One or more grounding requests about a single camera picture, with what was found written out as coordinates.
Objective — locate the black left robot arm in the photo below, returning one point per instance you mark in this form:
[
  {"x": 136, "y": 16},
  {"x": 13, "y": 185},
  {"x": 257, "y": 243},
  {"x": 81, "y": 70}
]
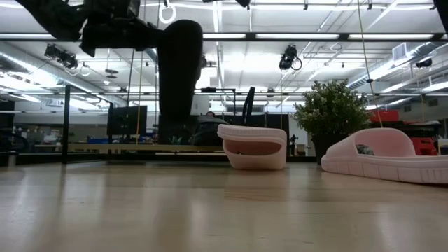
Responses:
[{"x": 52, "y": 17}]

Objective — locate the black ceiling-mounted camera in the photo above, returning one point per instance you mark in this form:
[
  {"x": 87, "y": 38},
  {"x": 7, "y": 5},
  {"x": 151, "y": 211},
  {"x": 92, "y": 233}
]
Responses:
[
  {"x": 61, "y": 56},
  {"x": 288, "y": 57}
]

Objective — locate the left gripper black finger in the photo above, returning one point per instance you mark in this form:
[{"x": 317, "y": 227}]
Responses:
[{"x": 150, "y": 39}]

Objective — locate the person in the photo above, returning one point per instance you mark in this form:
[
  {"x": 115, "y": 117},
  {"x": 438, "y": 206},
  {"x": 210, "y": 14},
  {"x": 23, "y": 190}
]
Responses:
[{"x": 210, "y": 113}]

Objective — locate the black foam slide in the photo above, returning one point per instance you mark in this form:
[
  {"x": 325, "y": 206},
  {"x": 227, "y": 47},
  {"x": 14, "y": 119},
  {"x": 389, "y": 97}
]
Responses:
[
  {"x": 180, "y": 70},
  {"x": 210, "y": 131}
]

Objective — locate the pink foam slide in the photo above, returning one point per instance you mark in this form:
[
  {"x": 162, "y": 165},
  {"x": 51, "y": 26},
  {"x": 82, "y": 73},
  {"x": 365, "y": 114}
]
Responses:
[
  {"x": 385, "y": 168},
  {"x": 252, "y": 133}
]

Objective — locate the black frame wooden shoe shelf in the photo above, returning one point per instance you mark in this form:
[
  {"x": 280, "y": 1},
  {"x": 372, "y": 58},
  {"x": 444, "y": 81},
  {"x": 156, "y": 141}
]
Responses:
[{"x": 105, "y": 147}]

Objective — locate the red crate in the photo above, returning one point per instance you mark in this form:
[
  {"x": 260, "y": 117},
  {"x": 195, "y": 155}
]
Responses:
[{"x": 423, "y": 146}]

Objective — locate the white box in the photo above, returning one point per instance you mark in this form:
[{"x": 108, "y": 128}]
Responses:
[{"x": 200, "y": 104}]

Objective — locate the green potted plant black pot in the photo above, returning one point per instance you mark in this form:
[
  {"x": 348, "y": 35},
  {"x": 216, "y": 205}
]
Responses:
[{"x": 330, "y": 112}]

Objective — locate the black computer monitor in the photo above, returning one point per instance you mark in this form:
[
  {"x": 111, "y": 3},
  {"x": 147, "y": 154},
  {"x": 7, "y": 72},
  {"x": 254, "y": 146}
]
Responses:
[{"x": 127, "y": 120}]

